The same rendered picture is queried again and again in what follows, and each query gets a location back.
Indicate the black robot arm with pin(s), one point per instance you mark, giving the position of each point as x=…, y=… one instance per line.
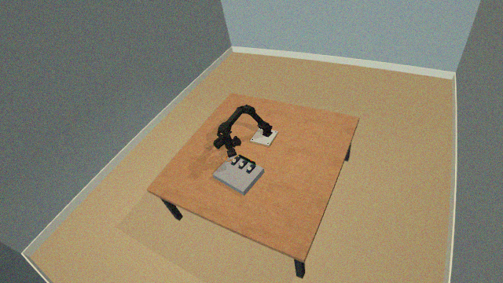
x=225, y=128

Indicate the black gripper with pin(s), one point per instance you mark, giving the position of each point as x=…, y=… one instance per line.
x=231, y=151

